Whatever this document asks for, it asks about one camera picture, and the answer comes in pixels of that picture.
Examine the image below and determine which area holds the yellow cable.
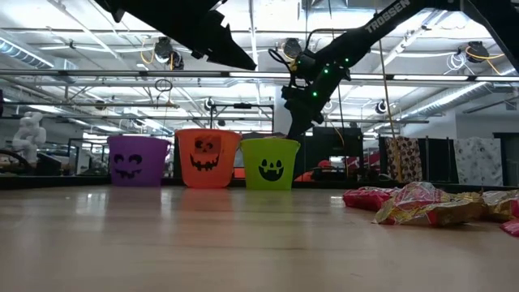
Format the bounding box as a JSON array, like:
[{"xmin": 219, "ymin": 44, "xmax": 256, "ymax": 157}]
[{"xmin": 375, "ymin": 36, "xmax": 403, "ymax": 183}]

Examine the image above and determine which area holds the gold crinkly candy pack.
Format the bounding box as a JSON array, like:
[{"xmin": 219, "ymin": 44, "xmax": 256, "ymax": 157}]
[
  {"xmin": 481, "ymin": 189, "xmax": 519, "ymax": 223},
  {"xmin": 372, "ymin": 181, "xmax": 487, "ymax": 228}
]

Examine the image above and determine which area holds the brown patterned curtain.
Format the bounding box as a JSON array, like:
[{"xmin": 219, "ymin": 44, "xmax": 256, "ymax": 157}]
[{"xmin": 384, "ymin": 136, "xmax": 422, "ymax": 183}]

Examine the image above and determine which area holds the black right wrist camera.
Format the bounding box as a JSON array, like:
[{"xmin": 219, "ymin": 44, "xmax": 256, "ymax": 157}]
[{"xmin": 281, "ymin": 83, "xmax": 311, "ymax": 107}]

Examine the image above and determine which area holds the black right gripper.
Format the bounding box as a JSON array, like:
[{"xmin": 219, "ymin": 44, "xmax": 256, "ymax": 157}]
[{"xmin": 286, "ymin": 75, "xmax": 345, "ymax": 140}]

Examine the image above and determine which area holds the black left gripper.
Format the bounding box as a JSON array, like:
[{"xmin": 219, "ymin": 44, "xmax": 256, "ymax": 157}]
[{"xmin": 95, "ymin": 0, "xmax": 257, "ymax": 71}]

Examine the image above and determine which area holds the long black cable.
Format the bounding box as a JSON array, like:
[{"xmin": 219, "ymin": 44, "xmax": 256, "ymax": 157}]
[{"xmin": 334, "ymin": 80, "xmax": 349, "ymax": 180}]

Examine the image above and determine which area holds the purple halloween bucket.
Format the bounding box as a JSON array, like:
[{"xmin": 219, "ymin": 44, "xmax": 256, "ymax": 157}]
[{"xmin": 107, "ymin": 135, "xmax": 172, "ymax": 188}]

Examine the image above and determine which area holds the orange halloween bucket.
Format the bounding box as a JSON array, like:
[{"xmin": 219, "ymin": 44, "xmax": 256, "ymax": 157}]
[{"xmin": 174, "ymin": 128, "xmax": 243, "ymax": 190}]

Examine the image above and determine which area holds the person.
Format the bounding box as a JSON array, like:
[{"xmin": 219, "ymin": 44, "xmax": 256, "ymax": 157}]
[{"xmin": 294, "ymin": 158, "xmax": 337, "ymax": 183}]

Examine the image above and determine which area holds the green halloween bucket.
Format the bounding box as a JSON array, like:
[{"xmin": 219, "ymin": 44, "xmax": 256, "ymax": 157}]
[{"xmin": 238, "ymin": 137, "xmax": 302, "ymax": 191}]

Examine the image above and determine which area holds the silver spiral duct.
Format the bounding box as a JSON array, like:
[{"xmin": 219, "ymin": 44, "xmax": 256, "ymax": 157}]
[{"xmin": 399, "ymin": 80, "xmax": 519, "ymax": 121}]

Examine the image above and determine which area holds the white robot figure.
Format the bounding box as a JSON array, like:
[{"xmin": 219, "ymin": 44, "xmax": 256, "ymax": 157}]
[{"xmin": 11, "ymin": 111, "xmax": 48, "ymax": 165}]

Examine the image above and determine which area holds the white patterned curtain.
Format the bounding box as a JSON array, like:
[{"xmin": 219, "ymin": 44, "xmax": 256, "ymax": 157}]
[{"xmin": 453, "ymin": 137, "xmax": 504, "ymax": 187}]

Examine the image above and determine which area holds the black aluminium table frame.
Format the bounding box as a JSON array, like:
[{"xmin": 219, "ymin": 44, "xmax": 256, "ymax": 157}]
[{"xmin": 0, "ymin": 173, "xmax": 519, "ymax": 192}]

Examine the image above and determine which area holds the long ceiling light rail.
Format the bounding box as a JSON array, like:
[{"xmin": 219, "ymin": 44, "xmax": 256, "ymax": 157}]
[{"xmin": 0, "ymin": 69, "xmax": 519, "ymax": 80}]

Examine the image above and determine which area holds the black cabinet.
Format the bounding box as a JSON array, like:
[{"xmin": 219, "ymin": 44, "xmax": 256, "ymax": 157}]
[{"xmin": 311, "ymin": 127, "xmax": 365, "ymax": 183}]

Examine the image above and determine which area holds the black gantry frame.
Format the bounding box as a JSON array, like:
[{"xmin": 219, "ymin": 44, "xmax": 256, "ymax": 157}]
[{"xmin": 208, "ymin": 102, "xmax": 276, "ymax": 135}]

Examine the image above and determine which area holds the silver air duct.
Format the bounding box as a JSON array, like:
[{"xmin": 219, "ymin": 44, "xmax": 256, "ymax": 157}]
[{"xmin": 0, "ymin": 36, "xmax": 54, "ymax": 70}]

